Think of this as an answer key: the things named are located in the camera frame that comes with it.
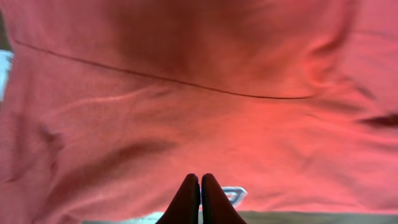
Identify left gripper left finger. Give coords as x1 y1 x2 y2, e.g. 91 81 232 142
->
156 174 201 224

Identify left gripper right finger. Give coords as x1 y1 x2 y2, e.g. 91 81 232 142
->
201 174 246 224

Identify red t-shirt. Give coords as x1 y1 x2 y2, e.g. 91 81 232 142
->
1 1 397 223

